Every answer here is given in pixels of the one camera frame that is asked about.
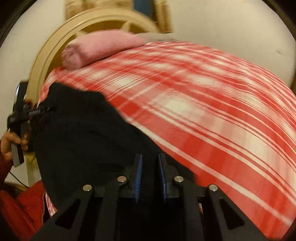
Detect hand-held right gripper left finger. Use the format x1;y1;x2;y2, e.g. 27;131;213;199
32;153;142;241

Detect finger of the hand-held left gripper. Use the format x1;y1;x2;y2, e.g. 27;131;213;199
27;105;55;117

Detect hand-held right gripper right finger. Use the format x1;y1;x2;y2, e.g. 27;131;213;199
158;153;266;241

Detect black pants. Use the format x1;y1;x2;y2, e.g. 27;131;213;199
30;82;198;241

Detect person's left forearm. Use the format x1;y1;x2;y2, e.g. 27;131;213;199
0;153;14;186

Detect person's left hand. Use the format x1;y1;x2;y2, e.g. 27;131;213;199
0;131;30;161

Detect cream round headboard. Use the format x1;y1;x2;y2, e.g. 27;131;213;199
26;8;162;187

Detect red plaid blanket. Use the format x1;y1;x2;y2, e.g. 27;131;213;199
38;41;296;240

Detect pink pillow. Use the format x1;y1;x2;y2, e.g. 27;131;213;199
61;30;147;70

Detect person's red jacket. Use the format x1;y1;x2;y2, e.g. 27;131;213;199
0;180;58;241

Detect grey striped pillow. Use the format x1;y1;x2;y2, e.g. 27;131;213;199
136;32;177;44

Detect beige patterned curtain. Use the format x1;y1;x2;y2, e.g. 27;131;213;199
65;0;174;33

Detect black cable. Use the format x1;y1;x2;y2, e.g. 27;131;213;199
9;170;31;189

